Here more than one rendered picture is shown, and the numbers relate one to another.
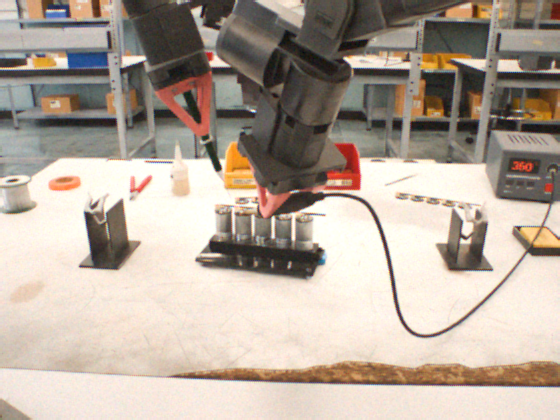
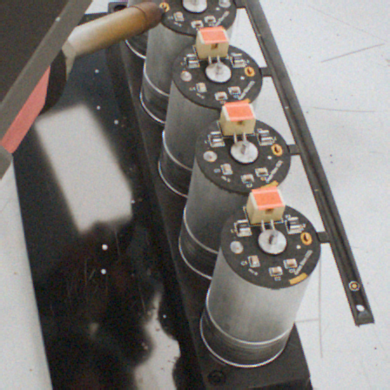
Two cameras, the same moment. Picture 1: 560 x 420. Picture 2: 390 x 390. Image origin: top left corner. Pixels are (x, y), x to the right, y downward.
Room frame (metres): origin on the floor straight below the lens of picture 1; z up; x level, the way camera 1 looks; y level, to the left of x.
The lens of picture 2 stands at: (0.48, -0.15, 1.04)
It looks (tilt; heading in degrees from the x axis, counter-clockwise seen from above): 54 degrees down; 57
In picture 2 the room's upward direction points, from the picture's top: 9 degrees clockwise
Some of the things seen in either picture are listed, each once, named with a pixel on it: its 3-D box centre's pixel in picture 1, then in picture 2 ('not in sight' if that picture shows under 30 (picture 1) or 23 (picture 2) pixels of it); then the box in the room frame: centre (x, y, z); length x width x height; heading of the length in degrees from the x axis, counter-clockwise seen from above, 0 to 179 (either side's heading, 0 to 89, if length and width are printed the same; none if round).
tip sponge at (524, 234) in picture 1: (539, 239); not in sight; (0.64, -0.39, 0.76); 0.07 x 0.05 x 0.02; 178
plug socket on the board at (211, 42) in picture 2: not in sight; (212, 45); (0.61, 0.03, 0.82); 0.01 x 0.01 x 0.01; 76
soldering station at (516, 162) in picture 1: (523, 165); not in sight; (0.88, -0.46, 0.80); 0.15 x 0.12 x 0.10; 166
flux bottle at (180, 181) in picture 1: (179, 167); not in sight; (0.86, 0.18, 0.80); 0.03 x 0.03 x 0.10
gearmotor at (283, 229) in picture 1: (283, 232); (230, 209); (0.60, 0.00, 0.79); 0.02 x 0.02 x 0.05
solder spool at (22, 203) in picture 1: (15, 193); not in sight; (0.78, 0.46, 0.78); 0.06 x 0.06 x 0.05
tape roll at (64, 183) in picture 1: (64, 182); not in sight; (0.90, 0.42, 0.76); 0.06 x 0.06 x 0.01
